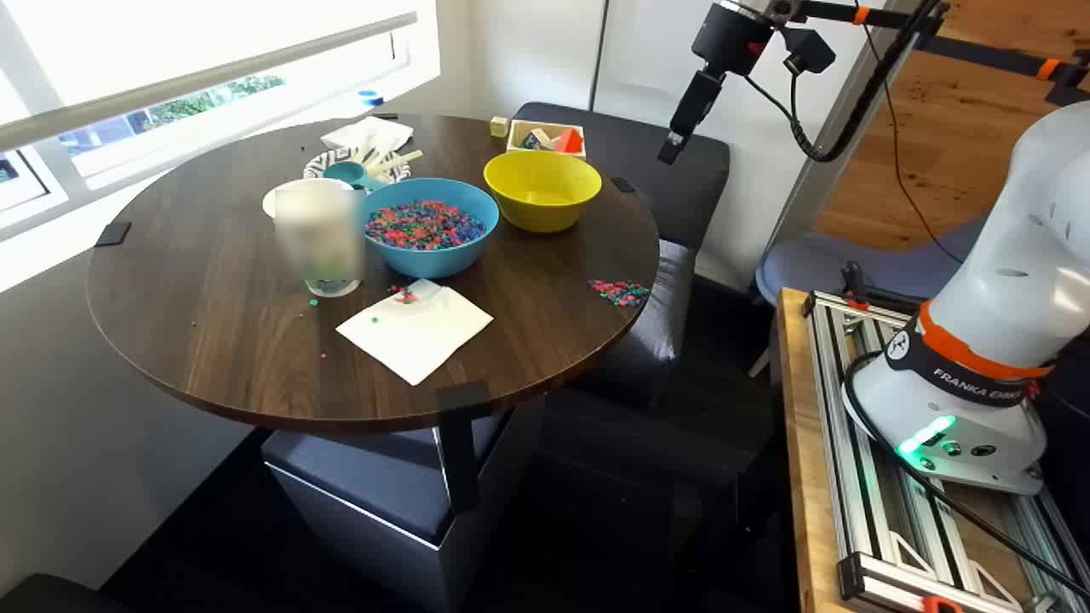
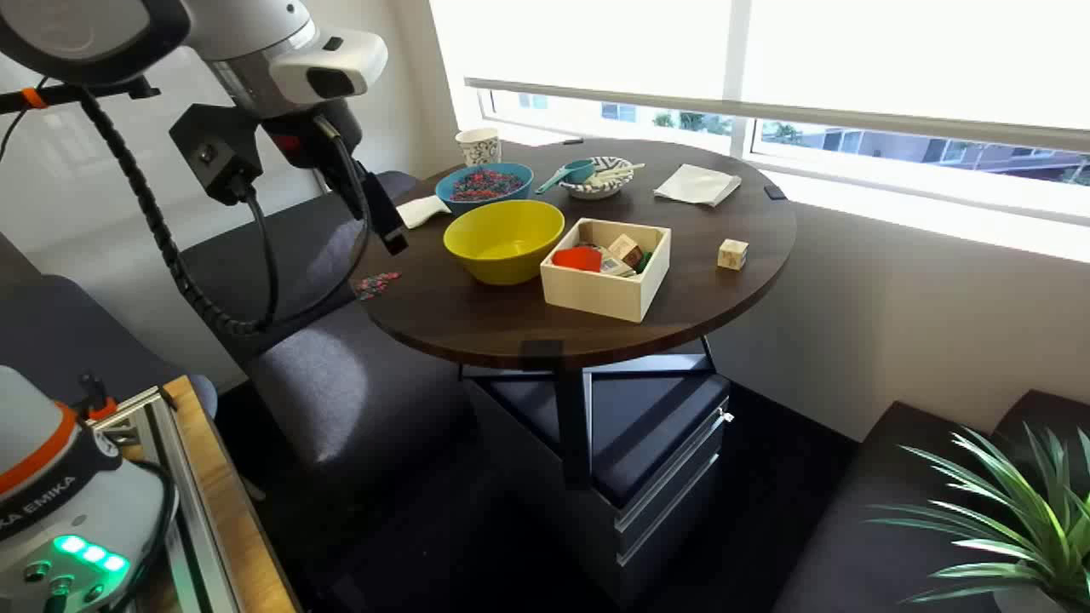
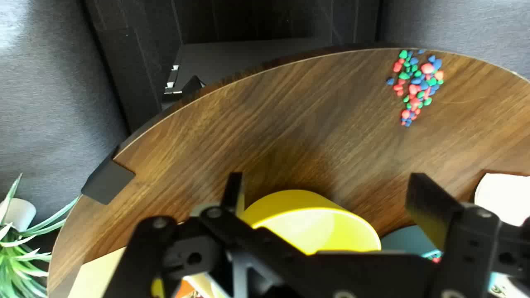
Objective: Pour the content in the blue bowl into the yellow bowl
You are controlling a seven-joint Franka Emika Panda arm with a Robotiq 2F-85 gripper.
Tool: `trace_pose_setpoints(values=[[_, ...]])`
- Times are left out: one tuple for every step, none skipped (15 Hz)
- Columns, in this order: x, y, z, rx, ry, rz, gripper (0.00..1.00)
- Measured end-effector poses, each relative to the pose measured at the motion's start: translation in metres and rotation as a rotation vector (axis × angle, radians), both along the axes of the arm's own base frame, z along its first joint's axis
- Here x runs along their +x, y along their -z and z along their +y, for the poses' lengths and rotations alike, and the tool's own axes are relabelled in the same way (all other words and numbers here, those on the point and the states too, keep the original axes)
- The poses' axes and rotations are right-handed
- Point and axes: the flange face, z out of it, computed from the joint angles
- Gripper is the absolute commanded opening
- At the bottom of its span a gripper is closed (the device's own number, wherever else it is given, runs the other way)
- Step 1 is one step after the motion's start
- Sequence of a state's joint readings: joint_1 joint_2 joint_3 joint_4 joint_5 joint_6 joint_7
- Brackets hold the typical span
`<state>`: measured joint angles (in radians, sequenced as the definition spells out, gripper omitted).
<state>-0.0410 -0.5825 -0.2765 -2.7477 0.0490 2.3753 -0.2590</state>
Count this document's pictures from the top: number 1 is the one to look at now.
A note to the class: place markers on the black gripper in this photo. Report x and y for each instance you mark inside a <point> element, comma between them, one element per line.
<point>731,37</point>

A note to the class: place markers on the blue plastic bowl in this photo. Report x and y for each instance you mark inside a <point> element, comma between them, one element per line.
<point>429,189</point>

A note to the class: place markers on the colourful beads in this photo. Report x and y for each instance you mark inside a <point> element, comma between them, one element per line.
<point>425,224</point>

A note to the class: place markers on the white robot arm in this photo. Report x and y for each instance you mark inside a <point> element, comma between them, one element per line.
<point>948,396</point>

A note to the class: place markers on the yellow plastic bowl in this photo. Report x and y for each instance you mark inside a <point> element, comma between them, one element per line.
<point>543,192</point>

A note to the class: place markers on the dark grey sofa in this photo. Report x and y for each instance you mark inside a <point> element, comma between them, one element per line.
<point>682,199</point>

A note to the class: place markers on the small wooden cube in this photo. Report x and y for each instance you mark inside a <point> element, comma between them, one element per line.
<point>497,127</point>

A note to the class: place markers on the spilled beads on table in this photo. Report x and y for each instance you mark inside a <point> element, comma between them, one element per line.
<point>621,291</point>

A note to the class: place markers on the folded white napkin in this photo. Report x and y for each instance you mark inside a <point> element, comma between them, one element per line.
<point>368,132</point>

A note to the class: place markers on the small patterned plate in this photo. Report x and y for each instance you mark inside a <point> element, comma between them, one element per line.
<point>384,174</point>

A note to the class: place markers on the blue plastic scoop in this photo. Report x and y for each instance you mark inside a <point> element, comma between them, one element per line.
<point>351,174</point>

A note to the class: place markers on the white paper napkin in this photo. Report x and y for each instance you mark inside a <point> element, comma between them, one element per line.
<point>418,328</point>

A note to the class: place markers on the patterned paper cup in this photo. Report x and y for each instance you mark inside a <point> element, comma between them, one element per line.
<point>315,218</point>

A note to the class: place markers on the grey storage ottoman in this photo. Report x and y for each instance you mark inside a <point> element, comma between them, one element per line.
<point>380,501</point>

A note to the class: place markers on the black camera tripod arm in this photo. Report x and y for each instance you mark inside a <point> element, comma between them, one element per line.
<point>1068,73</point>

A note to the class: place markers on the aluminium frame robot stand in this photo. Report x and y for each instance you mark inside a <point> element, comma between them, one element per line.
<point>874,538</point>

